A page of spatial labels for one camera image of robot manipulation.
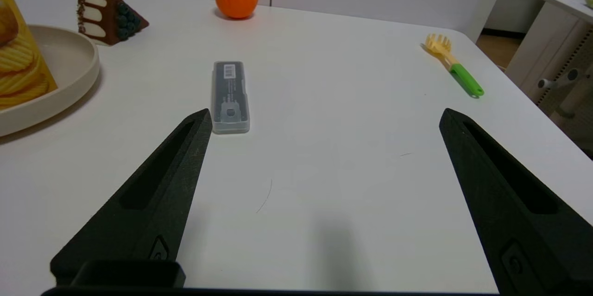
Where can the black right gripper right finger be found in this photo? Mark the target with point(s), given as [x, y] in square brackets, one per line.
[523, 222]

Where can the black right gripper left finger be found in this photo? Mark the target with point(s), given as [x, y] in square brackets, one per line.
[176, 185]

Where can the yellow chip box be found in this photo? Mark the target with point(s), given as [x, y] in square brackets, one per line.
[18, 69]

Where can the beige round plate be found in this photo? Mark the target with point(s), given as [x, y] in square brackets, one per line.
[60, 64]

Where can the grey clear plastic case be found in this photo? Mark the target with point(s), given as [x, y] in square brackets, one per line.
[230, 101]

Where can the chocolate cake slice toy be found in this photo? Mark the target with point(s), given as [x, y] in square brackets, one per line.
[109, 18]

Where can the white side table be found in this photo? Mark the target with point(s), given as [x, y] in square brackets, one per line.
[546, 41]

